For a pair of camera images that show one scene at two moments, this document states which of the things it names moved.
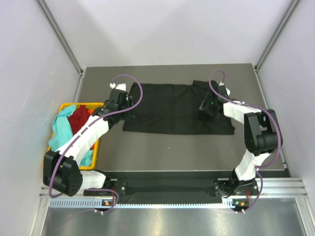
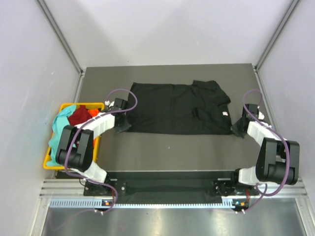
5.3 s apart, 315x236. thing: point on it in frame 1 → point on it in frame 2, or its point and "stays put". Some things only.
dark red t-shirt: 78,118 stays put
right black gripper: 205,106 → 235,129
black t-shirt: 174,109 stays put
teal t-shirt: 62,130 stays put
